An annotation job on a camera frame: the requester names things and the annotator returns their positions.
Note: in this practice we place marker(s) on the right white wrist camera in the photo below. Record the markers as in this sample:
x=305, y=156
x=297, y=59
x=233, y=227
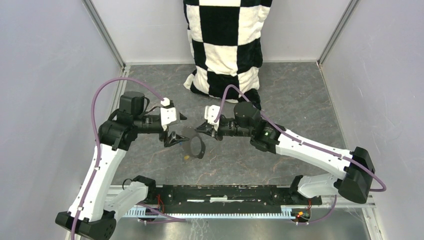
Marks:
x=212, y=115

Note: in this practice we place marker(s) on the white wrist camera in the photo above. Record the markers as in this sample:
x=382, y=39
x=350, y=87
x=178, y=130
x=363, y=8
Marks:
x=212, y=115
x=169, y=115

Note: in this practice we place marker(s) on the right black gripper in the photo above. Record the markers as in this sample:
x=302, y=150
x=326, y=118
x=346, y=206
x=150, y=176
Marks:
x=205, y=128

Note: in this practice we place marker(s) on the black white checkered pillow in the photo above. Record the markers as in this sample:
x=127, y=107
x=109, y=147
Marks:
x=225, y=42

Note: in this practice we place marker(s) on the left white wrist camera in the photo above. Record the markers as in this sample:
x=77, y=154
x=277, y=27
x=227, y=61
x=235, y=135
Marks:
x=169, y=115

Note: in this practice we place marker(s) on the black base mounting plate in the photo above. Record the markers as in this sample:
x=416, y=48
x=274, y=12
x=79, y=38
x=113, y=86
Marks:
x=226, y=199

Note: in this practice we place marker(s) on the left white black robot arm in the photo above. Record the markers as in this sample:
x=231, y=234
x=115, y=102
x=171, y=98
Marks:
x=93, y=216

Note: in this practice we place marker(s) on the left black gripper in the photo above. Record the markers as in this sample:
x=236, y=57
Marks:
x=174, y=138

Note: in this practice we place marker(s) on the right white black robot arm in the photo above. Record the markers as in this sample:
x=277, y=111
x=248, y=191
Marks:
x=348, y=173

